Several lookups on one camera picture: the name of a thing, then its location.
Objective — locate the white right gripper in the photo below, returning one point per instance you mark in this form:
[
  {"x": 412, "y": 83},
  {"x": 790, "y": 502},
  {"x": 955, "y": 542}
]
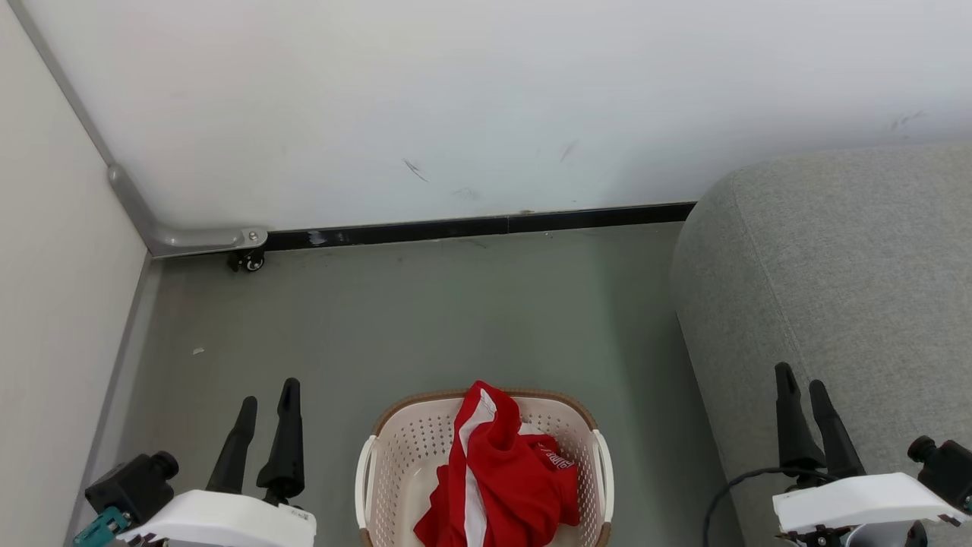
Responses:
[{"x": 866, "y": 501}]

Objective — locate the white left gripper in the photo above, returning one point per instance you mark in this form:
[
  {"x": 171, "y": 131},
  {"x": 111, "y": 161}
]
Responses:
[{"x": 220, "y": 520}]

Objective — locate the red garment with white stripe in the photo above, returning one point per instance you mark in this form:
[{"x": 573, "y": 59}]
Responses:
[{"x": 486, "y": 471}]

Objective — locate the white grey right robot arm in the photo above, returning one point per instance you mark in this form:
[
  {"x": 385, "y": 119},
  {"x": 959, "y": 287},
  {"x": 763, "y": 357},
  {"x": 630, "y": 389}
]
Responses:
[{"x": 881, "y": 535}]

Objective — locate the grey fabric sofa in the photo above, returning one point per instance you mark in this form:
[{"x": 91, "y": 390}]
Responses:
[{"x": 835, "y": 289}]

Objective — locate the cream perforated laundry basket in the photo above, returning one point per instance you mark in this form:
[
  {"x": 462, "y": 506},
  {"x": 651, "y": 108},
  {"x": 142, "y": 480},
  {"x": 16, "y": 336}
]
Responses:
[{"x": 402, "y": 463}]

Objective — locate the black caster wheel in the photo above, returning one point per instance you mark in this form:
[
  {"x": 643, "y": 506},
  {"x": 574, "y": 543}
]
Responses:
[{"x": 249, "y": 260}]

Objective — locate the black baseboard strip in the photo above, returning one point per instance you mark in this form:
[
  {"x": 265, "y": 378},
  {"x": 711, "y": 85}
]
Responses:
[{"x": 486, "y": 226}]

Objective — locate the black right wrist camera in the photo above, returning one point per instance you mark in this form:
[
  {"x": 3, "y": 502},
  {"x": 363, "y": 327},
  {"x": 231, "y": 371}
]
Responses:
[{"x": 945, "y": 463}]

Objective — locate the teal left camera connector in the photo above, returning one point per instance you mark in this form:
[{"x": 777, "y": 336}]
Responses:
[{"x": 99, "y": 528}]

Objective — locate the grey metal frame leg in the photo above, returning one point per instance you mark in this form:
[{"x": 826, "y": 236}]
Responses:
[{"x": 190, "y": 239}]

